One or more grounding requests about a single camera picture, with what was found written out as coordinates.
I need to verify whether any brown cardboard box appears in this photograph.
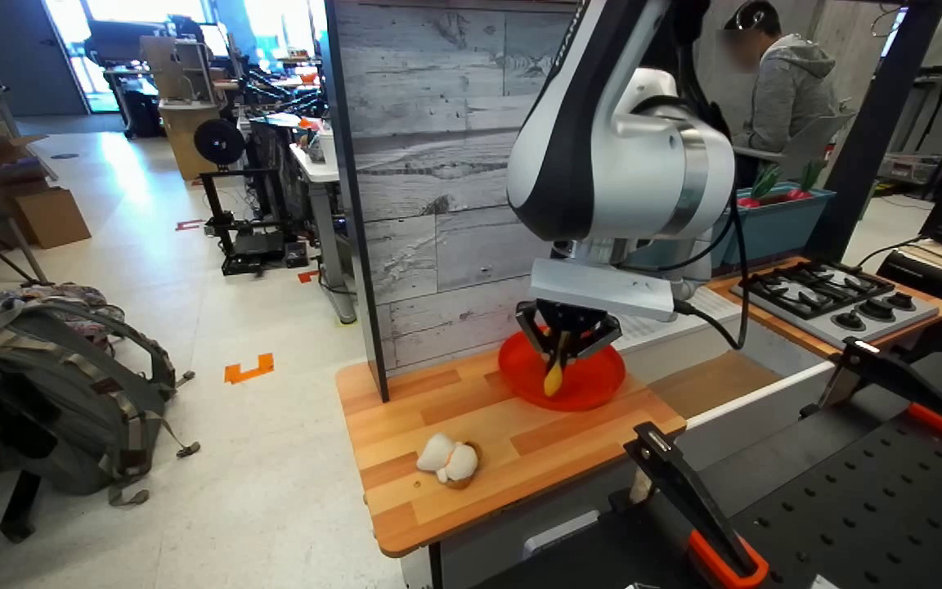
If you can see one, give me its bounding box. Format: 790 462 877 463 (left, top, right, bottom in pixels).
4 184 94 250

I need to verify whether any teal plastic bin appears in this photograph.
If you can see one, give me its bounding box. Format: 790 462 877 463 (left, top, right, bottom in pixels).
711 186 840 271

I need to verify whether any black perforated work table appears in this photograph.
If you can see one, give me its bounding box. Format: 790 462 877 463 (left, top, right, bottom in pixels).
469 346 942 589

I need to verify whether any grey backpack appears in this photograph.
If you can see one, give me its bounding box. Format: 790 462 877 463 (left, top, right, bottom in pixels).
0 278 207 511

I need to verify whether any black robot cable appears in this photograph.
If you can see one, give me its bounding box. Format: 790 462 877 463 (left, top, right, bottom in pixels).
671 159 757 353

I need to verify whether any white toy sink basin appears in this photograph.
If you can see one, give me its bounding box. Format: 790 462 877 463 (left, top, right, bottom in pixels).
595 283 840 442

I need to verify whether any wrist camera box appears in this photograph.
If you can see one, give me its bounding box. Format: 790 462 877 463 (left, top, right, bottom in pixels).
526 255 681 325

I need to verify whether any red round plate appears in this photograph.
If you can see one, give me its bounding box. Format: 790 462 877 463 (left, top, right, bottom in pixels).
495 326 632 414

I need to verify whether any wooden stove counter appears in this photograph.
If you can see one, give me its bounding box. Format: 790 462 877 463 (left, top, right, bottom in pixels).
702 250 942 362

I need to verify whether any toy gas stove top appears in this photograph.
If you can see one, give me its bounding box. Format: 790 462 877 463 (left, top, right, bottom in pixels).
736 259 942 351

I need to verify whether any black orange bar clamp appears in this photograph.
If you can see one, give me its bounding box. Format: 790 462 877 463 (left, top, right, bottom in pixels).
818 332 942 444
621 417 775 589

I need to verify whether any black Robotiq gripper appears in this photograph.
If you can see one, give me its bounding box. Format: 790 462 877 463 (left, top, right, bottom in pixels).
515 298 624 379

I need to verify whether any grey wood-look backsplash panel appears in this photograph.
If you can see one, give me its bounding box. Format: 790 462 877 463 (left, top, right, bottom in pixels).
325 0 606 402

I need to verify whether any person in grey hoodie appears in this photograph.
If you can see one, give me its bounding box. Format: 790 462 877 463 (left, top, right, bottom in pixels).
716 0 855 186

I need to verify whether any wooden cutting board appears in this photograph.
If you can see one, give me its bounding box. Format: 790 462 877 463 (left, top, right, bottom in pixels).
335 344 690 558

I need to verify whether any white stuffed mushroom toy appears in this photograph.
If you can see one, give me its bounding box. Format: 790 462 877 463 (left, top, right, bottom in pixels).
412 427 484 490

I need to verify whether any black metal stand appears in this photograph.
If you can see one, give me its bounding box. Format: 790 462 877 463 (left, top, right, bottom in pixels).
193 112 315 278

